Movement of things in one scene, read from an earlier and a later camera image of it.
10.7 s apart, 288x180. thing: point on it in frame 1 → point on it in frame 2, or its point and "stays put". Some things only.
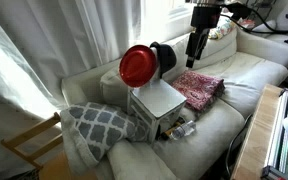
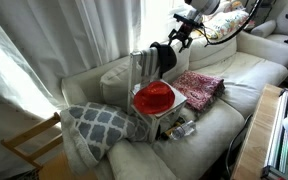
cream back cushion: (113, 91) stays put
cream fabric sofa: (167, 115) stays put
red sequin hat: (138, 64) → (154, 97)
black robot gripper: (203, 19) → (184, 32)
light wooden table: (254, 150) stays put
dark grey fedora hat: (166, 57) stays put
